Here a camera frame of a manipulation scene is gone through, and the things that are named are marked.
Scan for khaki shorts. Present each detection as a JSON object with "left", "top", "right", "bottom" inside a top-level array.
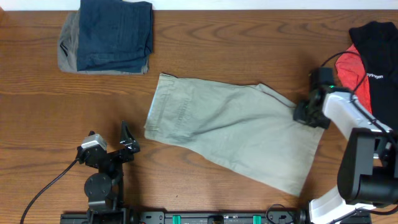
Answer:
[{"left": 144, "top": 73, "right": 323, "bottom": 196}]

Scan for folded dark blue jeans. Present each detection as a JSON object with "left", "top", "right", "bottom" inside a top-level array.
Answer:
[{"left": 76, "top": 0, "right": 154, "bottom": 73}]

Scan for folded grey trousers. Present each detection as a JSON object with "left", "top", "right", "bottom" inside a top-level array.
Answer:
[{"left": 57, "top": 11, "right": 149, "bottom": 75}]

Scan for black t-shirt with print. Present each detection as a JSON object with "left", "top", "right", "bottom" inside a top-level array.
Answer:
[{"left": 349, "top": 21, "right": 397, "bottom": 131}]

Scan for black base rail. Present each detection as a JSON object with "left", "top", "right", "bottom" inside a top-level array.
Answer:
[{"left": 60, "top": 211, "right": 373, "bottom": 224}]

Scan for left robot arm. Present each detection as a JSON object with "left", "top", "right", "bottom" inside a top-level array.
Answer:
[{"left": 76, "top": 121, "right": 140, "bottom": 223}]

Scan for red garment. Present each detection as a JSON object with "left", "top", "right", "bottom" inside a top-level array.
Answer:
[{"left": 335, "top": 54, "right": 372, "bottom": 114}]

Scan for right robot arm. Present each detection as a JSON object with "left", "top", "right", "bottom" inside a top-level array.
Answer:
[{"left": 294, "top": 85, "right": 397, "bottom": 223}]

